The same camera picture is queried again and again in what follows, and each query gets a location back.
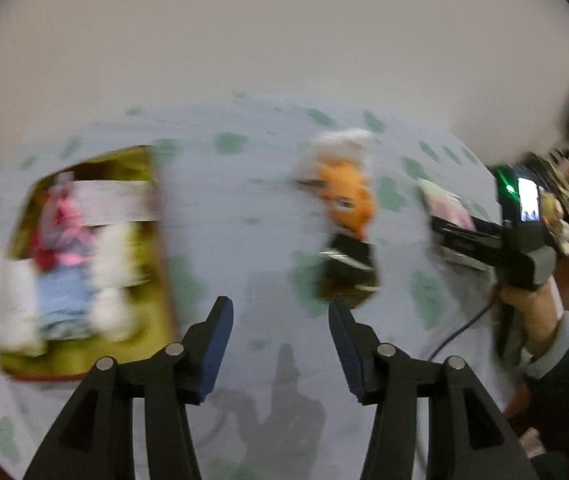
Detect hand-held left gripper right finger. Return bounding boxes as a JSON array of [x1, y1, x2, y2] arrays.
[[328, 300, 540, 480]]

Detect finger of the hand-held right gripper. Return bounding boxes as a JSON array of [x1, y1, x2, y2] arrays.
[[429, 214, 507, 250], [438, 242, 504, 275]]

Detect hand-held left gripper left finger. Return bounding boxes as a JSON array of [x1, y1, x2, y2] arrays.
[[23, 296, 235, 480]]

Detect pink and white pouch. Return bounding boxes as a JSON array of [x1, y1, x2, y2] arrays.
[[417, 178, 478, 234]]

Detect orange plush doll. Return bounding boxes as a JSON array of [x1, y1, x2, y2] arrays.
[[291, 129, 383, 311]]

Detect white fluffy chenille cloth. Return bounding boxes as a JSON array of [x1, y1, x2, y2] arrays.
[[89, 222, 141, 337]]

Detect person's right hand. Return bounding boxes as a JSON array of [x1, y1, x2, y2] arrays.
[[498, 280, 565, 357]]

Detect small beige plush figure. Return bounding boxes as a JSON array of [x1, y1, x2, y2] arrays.
[[544, 199, 569, 256]]

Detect blue cloth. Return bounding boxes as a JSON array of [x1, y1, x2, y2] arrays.
[[37, 269, 98, 342]]

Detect white flower-print pouch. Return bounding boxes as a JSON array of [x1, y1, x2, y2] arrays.
[[72, 180, 158, 224]]

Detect pink ribbon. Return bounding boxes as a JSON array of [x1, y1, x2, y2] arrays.
[[47, 180, 96, 267]]

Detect red cloth item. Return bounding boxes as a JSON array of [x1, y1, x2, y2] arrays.
[[28, 230, 65, 272]]

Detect white plush item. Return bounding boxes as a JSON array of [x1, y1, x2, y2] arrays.
[[0, 252, 46, 357]]

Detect black cable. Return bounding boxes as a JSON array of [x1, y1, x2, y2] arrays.
[[424, 302, 498, 364]]

